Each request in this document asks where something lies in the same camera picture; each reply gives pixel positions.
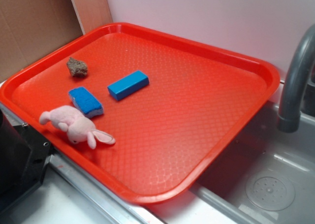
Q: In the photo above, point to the grey faucet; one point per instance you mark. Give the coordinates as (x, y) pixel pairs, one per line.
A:
(298, 95)

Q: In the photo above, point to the blue sponge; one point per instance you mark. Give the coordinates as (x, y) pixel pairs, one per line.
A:
(85, 102)

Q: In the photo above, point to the blue wooden block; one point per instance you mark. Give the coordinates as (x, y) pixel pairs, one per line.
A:
(128, 85)

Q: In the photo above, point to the grey plastic sink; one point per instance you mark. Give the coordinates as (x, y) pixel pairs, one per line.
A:
(264, 176)

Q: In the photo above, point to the brown cardboard panel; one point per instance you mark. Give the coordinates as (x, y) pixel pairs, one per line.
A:
(31, 29)

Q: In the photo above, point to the brown rock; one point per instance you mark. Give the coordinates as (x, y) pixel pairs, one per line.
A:
(77, 68)

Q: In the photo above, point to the pink plush bunny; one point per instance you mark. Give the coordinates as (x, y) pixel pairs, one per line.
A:
(77, 127)

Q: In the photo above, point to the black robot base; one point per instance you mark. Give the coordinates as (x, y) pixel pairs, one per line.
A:
(24, 156)

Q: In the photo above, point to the red plastic tray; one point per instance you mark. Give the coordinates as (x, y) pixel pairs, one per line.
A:
(167, 133)

